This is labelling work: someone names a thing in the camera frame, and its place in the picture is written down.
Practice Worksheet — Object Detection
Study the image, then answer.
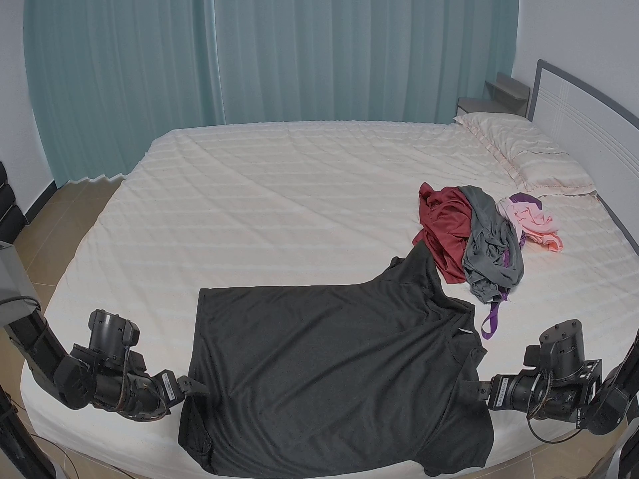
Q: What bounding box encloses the bed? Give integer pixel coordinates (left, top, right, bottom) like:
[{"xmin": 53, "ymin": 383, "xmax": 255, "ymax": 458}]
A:
[{"xmin": 20, "ymin": 59, "xmax": 639, "ymax": 479}]

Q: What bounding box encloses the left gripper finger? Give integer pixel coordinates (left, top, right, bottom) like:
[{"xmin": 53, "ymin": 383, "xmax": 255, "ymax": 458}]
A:
[{"xmin": 176, "ymin": 375, "xmax": 211, "ymax": 399}]

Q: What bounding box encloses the blue-green curtain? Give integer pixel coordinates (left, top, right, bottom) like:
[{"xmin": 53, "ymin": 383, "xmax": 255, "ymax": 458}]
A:
[
  {"xmin": 212, "ymin": 0, "xmax": 518, "ymax": 126},
  {"xmin": 24, "ymin": 0, "xmax": 224, "ymax": 188}
]

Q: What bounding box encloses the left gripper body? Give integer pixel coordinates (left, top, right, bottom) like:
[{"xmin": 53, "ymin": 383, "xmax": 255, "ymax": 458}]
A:
[{"xmin": 120, "ymin": 370, "xmax": 183, "ymax": 422}]

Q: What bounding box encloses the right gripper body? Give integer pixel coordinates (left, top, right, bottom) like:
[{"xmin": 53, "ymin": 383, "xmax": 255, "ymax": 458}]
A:
[{"xmin": 489, "ymin": 371, "xmax": 541, "ymax": 412}]

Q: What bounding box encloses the black T-shirt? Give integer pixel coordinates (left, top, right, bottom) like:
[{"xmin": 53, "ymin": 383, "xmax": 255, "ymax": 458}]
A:
[{"xmin": 178, "ymin": 241, "xmax": 495, "ymax": 476}]

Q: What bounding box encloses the grey bedside table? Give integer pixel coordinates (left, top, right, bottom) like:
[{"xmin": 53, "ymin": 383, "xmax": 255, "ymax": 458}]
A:
[{"xmin": 457, "ymin": 72, "xmax": 530, "ymax": 118}]

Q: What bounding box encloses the pink garment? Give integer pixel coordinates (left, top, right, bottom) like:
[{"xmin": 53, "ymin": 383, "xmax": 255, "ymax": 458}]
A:
[{"xmin": 497, "ymin": 194, "xmax": 564, "ymax": 253}]

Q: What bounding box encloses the cream pillow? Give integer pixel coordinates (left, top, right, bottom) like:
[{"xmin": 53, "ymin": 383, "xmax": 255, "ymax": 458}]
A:
[{"xmin": 453, "ymin": 112, "xmax": 598, "ymax": 197}]

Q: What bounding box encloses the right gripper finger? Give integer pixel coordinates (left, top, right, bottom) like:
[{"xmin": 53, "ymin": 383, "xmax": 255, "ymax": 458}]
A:
[{"xmin": 461, "ymin": 379, "xmax": 493, "ymax": 402}]

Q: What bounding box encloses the purple garment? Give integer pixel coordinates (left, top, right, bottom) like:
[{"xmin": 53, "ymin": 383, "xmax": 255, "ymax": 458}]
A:
[{"xmin": 481, "ymin": 192, "xmax": 544, "ymax": 341}]

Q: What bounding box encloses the black cable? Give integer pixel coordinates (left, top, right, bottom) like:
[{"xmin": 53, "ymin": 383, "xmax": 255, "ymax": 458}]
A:
[
  {"xmin": 0, "ymin": 294, "xmax": 42, "ymax": 312},
  {"xmin": 527, "ymin": 407, "xmax": 585, "ymax": 443}
]

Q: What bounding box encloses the dark red garment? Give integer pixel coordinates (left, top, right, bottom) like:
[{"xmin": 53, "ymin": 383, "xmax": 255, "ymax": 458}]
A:
[{"xmin": 413, "ymin": 182, "xmax": 475, "ymax": 284}]

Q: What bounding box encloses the grey garment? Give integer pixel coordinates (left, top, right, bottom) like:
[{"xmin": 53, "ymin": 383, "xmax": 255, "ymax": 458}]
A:
[{"xmin": 457, "ymin": 185, "xmax": 525, "ymax": 304}]

